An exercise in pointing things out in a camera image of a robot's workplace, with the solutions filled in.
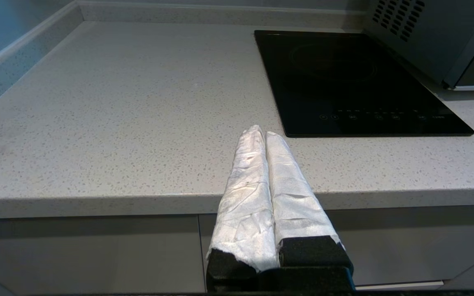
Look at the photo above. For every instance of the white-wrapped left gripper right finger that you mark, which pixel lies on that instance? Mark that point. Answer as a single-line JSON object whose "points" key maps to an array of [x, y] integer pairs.
{"points": [[294, 205]]}

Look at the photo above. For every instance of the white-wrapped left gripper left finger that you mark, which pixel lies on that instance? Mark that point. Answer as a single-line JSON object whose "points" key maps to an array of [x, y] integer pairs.
{"points": [[247, 197]]}

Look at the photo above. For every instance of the silver microwave oven body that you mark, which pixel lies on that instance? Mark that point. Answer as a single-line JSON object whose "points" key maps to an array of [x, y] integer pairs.
{"points": [[426, 37]]}

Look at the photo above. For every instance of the grey cabinet front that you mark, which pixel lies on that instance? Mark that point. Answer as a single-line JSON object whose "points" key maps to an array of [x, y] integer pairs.
{"points": [[405, 246], [97, 255]]}

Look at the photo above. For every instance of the black induction cooktop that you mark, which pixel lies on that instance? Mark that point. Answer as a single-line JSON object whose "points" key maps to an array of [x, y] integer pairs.
{"points": [[344, 82]]}

